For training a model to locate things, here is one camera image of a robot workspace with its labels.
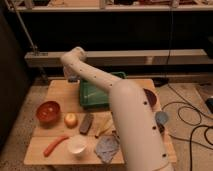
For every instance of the blue sponge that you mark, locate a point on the blue sponge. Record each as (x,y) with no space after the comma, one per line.
(73,79)

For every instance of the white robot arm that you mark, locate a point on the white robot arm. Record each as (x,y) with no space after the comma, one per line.
(141,142)

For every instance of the green plastic tray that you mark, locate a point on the green plastic tray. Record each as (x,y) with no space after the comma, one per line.
(92,97)

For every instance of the banana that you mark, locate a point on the banana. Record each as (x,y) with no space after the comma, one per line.
(103,127)

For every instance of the grey rectangular block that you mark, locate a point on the grey rectangular block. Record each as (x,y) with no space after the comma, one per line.
(86,124)

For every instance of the purple bowl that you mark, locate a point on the purple bowl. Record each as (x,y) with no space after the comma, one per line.
(151,97)

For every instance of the apple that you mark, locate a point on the apple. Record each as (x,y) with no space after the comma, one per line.
(70,120)

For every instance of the metal shelf rack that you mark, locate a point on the metal shelf rack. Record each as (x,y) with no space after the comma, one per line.
(113,32)

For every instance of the blue grey cloth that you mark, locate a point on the blue grey cloth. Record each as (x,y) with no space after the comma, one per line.
(106,148)

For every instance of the small blue cup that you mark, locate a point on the small blue cup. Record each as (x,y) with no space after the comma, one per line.
(161,117)

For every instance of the red bowl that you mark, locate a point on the red bowl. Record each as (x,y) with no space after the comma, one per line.
(48,112)

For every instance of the wooden table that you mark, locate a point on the wooden table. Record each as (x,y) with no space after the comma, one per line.
(43,136)

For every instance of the white cup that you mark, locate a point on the white cup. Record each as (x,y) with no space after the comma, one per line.
(77,145)

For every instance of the orange carrot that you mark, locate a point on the orange carrot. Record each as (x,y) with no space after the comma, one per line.
(49,149)

